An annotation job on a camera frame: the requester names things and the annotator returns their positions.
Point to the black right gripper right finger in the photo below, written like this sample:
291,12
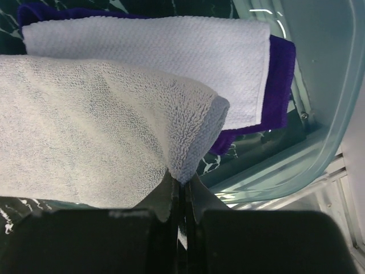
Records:
223,240

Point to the light blue towel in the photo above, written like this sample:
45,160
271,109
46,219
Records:
100,133

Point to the white towel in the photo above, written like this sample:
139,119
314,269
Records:
231,56

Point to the blue transparent plastic tray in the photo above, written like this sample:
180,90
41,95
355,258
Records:
329,39

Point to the purple microfiber towel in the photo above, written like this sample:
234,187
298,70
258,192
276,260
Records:
278,84

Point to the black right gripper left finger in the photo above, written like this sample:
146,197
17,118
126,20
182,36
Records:
142,239

